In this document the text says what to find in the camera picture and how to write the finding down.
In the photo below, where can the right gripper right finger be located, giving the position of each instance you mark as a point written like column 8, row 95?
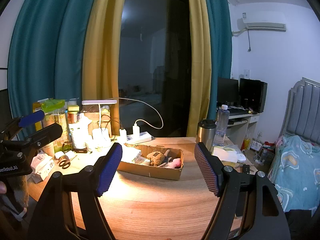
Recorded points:
column 263, row 216

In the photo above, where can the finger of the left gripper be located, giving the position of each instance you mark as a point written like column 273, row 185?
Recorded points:
column 42, row 134
column 13, row 127

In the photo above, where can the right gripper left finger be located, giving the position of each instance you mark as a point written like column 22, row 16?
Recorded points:
column 54, row 218

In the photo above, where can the pink plush toy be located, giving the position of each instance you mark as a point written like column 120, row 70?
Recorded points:
column 175, row 163

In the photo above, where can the grey dotted glove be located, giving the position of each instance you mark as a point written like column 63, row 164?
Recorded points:
column 169, row 156

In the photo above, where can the brown fuzzy plush pouch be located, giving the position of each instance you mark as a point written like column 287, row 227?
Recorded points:
column 156, row 158

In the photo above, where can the green tissue pack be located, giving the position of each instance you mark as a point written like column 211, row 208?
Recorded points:
column 142, row 161

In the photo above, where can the stacked paper cups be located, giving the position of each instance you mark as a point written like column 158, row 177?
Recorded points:
column 49, row 149

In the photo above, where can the white paper leaflet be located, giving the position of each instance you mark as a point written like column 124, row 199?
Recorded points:
column 41, row 165

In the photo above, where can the green printed package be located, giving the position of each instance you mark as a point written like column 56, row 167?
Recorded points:
column 55, row 112

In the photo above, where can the white woven basket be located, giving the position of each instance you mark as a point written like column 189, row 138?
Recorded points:
column 78, row 138

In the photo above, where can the yellow green sponge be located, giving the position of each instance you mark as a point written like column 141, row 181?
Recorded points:
column 73, row 108

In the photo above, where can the yellow tissue box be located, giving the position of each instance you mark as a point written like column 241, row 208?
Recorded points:
column 229, row 155

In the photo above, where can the blue patterned blanket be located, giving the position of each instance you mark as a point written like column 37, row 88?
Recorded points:
column 295, row 173

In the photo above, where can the white desk lamp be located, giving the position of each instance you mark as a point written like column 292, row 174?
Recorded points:
column 99, row 113

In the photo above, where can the steel thermos cup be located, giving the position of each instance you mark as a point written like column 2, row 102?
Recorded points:
column 206, row 132

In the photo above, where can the clear water bottle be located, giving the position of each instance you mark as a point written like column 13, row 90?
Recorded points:
column 221, row 125

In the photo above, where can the yellow teal curtain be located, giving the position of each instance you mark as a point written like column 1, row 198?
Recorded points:
column 160, row 58

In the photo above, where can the grey padded headboard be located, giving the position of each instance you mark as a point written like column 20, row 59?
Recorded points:
column 302, row 111

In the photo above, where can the brown cardboard box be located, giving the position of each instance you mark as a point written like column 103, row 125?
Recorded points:
column 152, row 171

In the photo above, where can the white power strip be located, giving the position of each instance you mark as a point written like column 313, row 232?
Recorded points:
column 143, row 137

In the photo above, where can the black computer monitor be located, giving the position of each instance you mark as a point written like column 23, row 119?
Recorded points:
column 252, row 94

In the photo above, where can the white air conditioner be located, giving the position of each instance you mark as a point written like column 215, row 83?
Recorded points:
column 262, row 20

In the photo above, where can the black handled scissors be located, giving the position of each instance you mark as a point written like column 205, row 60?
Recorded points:
column 65, row 161

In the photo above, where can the white charger with black cable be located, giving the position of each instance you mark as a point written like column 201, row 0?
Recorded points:
column 122, row 131

